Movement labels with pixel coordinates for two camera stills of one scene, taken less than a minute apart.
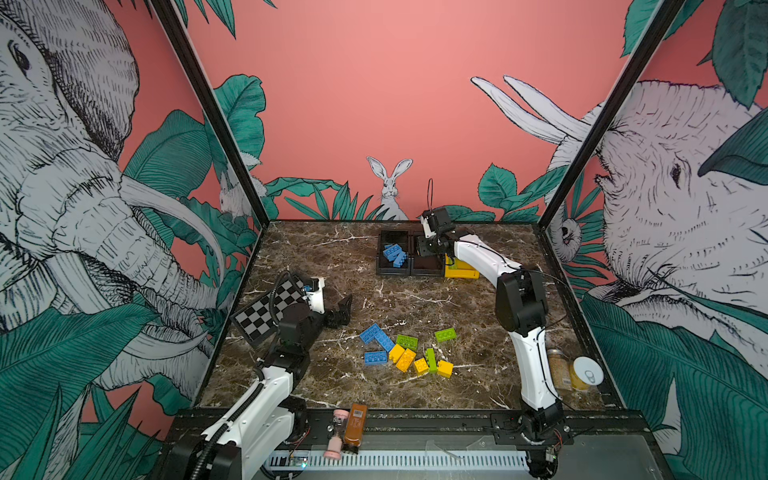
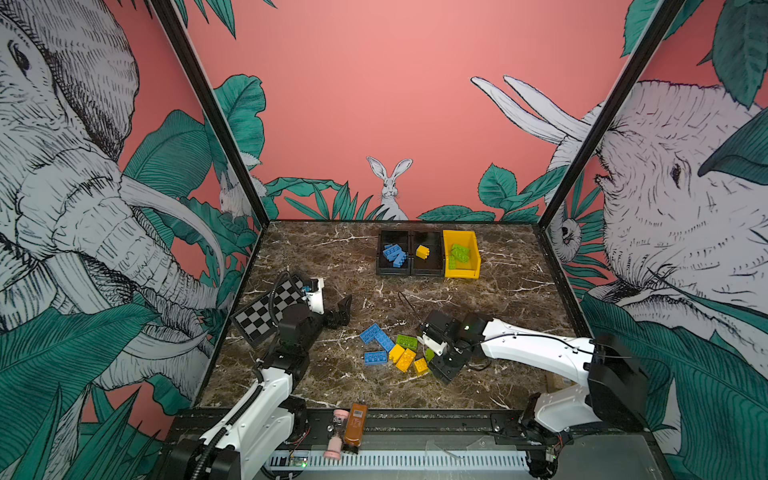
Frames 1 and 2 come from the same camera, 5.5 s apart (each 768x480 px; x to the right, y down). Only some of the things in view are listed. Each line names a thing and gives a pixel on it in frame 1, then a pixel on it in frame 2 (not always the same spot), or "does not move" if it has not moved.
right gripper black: [422, 244] → [440, 371]
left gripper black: [343, 314] does not move
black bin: [425, 266] does not move
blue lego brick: [400, 259] does not move
